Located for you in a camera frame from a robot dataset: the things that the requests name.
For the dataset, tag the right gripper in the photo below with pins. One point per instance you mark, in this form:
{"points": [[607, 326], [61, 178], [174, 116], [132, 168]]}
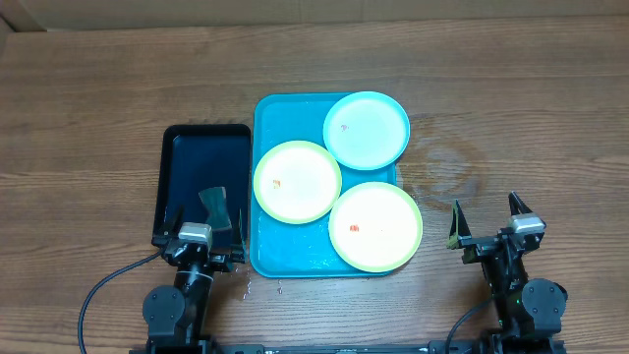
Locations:
{"points": [[480, 246]]}

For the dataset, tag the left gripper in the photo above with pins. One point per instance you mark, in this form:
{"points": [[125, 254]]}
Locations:
{"points": [[224, 263]]}

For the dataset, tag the green plate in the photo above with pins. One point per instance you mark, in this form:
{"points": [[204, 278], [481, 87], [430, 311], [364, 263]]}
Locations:
{"points": [[297, 182], [375, 227]]}

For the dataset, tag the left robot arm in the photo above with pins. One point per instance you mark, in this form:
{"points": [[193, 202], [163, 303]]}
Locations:
{"points": [[175, 313]]}

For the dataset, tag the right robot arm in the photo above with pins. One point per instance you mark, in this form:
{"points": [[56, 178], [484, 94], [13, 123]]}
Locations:
{"points": [[529, 310]]}

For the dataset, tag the black plastic tray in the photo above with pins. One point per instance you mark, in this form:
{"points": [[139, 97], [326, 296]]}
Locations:
{"points": [[198, 157]]}

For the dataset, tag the light blue plate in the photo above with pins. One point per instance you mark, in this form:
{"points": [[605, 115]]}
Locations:
{"points": [[366, 130]]}

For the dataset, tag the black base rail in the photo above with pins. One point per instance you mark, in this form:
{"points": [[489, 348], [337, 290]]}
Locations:
{"points": [[433, 347]]}

